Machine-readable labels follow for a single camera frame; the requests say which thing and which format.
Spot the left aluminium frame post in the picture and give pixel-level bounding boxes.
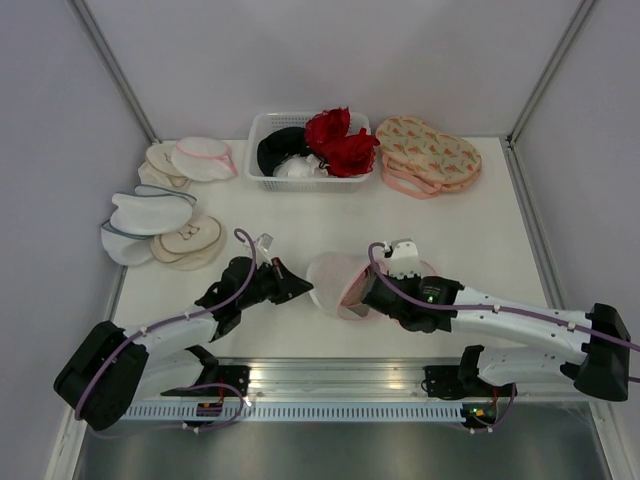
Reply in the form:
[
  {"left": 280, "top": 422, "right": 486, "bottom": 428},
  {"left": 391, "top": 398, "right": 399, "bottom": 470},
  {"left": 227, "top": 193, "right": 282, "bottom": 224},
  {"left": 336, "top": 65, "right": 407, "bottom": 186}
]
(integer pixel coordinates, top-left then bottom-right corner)
[{"left": 67, "top": 0, "right": 160, "bottom": 144}]

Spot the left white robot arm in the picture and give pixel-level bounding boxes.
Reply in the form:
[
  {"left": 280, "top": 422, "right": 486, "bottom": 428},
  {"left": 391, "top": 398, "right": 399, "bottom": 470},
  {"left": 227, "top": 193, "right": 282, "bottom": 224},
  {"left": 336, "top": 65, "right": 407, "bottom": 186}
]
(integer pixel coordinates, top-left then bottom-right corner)
[{"left": 53, "top": 256, "right": 313, "bottom": 431}]

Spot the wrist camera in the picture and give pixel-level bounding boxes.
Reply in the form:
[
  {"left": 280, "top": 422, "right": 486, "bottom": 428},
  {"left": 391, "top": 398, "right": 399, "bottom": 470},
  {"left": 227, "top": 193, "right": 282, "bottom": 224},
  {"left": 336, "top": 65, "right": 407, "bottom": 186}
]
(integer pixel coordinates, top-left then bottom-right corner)
[
  {"left": 384, "top": 238, "right": 421, "bottom": 280},
  {"left": 253, "top": 233, "right": 273, "bottom": 265}
]

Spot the white mesh pink-zipper laundry bag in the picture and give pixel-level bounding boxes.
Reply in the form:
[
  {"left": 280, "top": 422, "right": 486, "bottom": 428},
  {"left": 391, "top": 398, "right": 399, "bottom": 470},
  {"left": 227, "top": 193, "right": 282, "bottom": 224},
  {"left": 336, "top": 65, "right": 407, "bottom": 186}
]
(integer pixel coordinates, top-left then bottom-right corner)
[{"left": 305, "top": 251, "right": 436, "bottom": 321}]

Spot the cream mesh bag rear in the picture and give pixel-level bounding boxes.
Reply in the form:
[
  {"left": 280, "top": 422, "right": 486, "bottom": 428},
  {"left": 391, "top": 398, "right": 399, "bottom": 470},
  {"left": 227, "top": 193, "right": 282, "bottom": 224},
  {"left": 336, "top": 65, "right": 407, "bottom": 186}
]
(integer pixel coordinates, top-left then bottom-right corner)
[{"left": 138, "top": 142, "right": 191, "bottom": 191}]

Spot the cream mesh bag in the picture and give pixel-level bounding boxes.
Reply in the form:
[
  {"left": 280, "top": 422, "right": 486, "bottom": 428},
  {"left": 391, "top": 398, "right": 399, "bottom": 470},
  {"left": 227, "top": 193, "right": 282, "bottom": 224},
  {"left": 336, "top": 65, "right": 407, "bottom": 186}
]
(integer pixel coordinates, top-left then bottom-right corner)
[
  {"left": 138, "top": 142, "right": 191, "bottom": 191},
  {"left": 151, "top": 215, "right": 227, "bottom": 271}
]

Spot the white bra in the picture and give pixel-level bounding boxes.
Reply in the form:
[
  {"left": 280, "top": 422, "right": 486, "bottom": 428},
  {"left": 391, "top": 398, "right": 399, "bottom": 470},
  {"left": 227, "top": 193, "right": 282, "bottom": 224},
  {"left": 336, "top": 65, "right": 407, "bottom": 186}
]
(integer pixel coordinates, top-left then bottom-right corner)
[{"left": 273, "top": 154, "right": 328, "bottom": 178}]

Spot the white blue-trim mesh bag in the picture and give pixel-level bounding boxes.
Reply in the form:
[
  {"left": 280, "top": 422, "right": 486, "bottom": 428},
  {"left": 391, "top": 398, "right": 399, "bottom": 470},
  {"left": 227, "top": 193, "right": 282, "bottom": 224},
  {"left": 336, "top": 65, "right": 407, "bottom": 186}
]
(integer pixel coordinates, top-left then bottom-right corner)
[{"left": 100, "top": 184, "right": 197, "bottom": 267}]

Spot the right aluminium frame post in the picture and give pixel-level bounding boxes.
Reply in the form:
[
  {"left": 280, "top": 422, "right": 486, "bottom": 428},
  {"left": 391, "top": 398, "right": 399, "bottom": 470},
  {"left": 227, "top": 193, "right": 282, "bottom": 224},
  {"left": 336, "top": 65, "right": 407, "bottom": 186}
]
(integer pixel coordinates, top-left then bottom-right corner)
[{"left": 505, "top": 0, "right": 599, "bottom": 149}]

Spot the white slotted cable duct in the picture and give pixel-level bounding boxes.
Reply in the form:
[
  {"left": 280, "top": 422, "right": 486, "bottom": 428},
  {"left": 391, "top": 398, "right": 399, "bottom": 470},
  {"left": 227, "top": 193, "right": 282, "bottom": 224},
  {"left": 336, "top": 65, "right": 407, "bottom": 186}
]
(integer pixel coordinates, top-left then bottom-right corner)
[{"left": 123, "top": 400, "right": 464, "bottom": 423}]

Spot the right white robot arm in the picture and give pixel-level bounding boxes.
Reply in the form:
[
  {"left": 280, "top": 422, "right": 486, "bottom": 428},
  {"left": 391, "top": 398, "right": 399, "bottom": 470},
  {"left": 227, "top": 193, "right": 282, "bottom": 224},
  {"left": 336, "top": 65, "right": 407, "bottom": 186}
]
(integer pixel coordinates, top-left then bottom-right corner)
[{"left": 362, "top": 275, "right": 633, "bottom": 402}]

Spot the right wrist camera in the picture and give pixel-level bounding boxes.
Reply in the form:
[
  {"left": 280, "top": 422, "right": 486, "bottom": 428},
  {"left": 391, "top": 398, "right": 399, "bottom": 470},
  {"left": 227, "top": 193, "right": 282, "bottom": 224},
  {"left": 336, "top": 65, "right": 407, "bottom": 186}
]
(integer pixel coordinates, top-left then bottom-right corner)
[{"left": 384, "top": 238, "right": 421, "bottom": 280}]

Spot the floral padded laundry bag stack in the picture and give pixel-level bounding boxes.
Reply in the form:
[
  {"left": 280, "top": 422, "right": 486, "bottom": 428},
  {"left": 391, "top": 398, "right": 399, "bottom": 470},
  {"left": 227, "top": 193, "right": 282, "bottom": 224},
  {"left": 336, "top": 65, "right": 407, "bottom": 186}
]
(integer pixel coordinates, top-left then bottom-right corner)
[{"left": 375, "top": 115, "right": 483, "bottom": 200}]

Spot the purple cable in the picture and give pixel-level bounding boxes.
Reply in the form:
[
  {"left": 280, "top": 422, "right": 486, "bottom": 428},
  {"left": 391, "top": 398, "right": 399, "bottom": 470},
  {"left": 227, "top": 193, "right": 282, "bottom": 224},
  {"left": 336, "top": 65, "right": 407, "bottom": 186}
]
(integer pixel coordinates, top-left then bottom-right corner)
[
  {"left": 74, "top": 228, "right": 259, "bottom": 439},
  {"left": 368, "top": 242, "right": 640, "bottom": 354}
]

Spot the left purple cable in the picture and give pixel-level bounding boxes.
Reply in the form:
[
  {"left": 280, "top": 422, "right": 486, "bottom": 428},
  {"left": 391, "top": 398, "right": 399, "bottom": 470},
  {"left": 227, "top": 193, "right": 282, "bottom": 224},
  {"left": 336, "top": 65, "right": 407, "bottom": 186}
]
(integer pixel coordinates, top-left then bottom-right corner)
[{"left": 74, "top": 228, "right": 259, "bottom": 439}]

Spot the white pink-trim mesh bag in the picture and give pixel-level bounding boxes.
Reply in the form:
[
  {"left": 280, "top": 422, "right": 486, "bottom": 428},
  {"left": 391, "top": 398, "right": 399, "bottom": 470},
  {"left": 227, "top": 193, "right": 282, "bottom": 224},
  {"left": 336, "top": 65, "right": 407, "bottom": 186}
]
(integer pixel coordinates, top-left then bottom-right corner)
[{"left": 171, "top": 137, "right": 238, "bottom": 182}]

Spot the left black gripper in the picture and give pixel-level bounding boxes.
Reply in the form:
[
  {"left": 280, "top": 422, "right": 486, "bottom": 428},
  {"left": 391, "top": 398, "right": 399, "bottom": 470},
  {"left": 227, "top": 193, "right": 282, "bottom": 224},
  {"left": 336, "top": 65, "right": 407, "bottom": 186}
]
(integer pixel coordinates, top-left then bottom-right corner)
[{"left": 238, "top": 257, "right": 313, "bottom": 310}]

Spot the red lace bra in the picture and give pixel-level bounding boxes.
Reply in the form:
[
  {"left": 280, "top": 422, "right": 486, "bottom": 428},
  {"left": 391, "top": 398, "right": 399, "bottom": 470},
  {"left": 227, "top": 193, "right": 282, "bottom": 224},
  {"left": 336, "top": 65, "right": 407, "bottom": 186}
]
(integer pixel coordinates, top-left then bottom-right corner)
[{"left": 304, "top": 108, "right": 379, "bottom": 178}]

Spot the cream mesh bag front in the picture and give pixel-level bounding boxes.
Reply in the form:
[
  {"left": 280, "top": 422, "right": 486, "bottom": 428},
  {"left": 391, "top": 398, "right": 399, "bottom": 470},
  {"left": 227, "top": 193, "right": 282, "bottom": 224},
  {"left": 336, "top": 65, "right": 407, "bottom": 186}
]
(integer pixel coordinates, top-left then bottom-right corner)
[{"left": 151, "top": 215, "right": 227, "bottom": 271}]

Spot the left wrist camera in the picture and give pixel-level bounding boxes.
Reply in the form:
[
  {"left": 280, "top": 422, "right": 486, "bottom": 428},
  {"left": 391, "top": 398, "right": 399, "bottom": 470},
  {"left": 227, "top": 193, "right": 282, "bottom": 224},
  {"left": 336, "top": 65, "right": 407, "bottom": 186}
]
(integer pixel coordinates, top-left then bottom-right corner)
[{"left": 253, "top": 233, "right": 273, "bottom": 265}]

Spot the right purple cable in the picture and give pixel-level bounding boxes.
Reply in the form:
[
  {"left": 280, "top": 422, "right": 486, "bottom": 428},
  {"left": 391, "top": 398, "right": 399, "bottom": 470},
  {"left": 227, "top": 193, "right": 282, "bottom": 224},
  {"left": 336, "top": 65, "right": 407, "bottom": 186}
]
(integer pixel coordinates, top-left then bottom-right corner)
[{"left": 368, "top": 242, "right": 640, "bottom": 354}]

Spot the white plastic basket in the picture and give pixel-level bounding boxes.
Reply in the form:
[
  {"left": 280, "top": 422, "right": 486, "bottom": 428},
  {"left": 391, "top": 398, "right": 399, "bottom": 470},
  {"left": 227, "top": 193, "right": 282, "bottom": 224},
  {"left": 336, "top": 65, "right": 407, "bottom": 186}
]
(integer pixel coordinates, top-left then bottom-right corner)
[{"left": 244, "top": 112, "right": 370, "bottom": 193}]

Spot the aluminium mounting rail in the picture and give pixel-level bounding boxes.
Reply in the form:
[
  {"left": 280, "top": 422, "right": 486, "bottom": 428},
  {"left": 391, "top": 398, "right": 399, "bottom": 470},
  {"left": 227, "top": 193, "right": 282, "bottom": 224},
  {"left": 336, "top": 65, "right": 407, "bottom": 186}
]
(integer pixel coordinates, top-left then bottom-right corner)
[{"left": 205, "top": 358, "right": 460, "bottom": 402}]

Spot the black bra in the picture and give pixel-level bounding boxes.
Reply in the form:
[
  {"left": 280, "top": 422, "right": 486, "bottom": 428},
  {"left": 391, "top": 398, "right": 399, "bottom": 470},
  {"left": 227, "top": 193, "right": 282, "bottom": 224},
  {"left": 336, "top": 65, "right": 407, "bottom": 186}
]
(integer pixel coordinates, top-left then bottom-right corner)
[{"left": 256, "top": 127, "right": 312, "bottom": 177}]

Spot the aluminium frame post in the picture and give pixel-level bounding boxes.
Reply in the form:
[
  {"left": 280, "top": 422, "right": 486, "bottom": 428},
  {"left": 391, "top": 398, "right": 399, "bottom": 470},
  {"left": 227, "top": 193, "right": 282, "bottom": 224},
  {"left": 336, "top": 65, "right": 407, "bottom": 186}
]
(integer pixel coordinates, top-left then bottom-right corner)
[
  {"left": 505, "top": 0, "right": 599, "bottom": 149},
  {"left": 67, "top": 0, "right": 160, "bottom": 144}
]

